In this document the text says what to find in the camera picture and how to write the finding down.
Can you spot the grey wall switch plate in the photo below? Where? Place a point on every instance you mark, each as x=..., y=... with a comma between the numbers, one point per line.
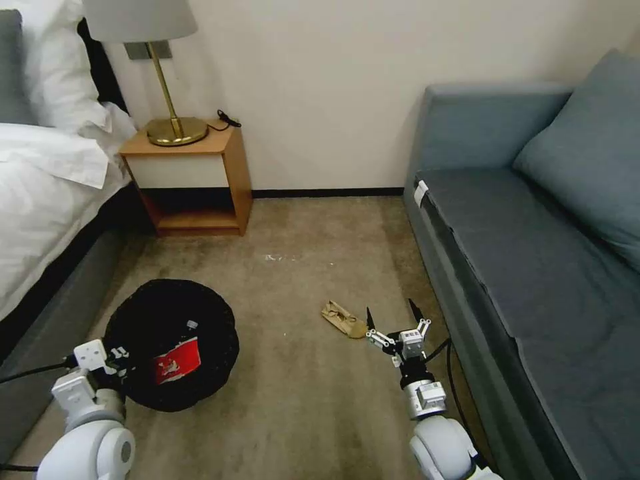
x=137, y=51

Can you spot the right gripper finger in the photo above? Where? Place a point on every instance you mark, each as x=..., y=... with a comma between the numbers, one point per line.
x=381, y=340
x=417, y=315

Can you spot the blue-grey sofa cushion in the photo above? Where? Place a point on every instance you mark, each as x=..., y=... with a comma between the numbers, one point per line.
x=590, y=165

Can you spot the small white scrap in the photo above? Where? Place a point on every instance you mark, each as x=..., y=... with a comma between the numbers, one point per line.
x=192, y=324

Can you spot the blue-grey sofa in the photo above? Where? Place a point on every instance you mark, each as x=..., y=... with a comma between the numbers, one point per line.
x=540, y=310

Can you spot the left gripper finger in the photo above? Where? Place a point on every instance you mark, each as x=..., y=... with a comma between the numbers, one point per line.
x=119, y=352
x=112, y=372

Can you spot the white duvet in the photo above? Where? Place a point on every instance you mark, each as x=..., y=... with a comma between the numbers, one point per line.
x=45, y=200

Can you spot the grey bed base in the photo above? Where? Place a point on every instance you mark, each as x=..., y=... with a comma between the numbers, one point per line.
x=50, y=320

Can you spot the black headboard panel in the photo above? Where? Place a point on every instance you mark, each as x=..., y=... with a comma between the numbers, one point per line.
x=107, y=75

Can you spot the grey upholstered headboard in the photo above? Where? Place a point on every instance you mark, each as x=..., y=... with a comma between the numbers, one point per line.
x=11, y=65

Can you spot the white sofa tag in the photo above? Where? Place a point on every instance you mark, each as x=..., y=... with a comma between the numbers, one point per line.
x=421, y=192

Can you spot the white pillow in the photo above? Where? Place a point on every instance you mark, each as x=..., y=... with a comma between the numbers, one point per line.
x=55, y=60

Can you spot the black round trash bin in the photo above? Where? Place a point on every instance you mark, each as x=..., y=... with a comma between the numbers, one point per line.
x=150, y=310

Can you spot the black baseboard strip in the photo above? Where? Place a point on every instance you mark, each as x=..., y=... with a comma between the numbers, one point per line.
x=325, y=192

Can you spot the brass table lamp grey shade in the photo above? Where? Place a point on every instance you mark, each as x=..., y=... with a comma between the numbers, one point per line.
x=170, y=127

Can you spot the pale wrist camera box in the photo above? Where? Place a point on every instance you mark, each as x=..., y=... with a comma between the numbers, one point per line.
x=90, y=355
x=411, y=345

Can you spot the red printed packet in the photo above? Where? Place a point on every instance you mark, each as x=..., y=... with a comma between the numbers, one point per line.
x=177, y=362

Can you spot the wooden nightstand white drawer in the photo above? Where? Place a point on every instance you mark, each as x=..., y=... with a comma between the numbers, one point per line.
x=180, y=172

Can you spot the white crumbs on carpet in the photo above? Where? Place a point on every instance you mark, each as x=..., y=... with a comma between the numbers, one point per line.
x=277, y=258

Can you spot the crumpled tan paper garbage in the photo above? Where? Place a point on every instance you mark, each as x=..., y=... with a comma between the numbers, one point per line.
x=340, y=317

